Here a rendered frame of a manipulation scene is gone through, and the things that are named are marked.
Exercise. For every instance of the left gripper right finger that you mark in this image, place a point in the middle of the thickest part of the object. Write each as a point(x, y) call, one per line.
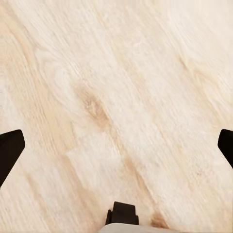
point(225, 144)

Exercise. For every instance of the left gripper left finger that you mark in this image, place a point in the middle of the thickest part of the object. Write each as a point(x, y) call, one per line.
point(12, 145)

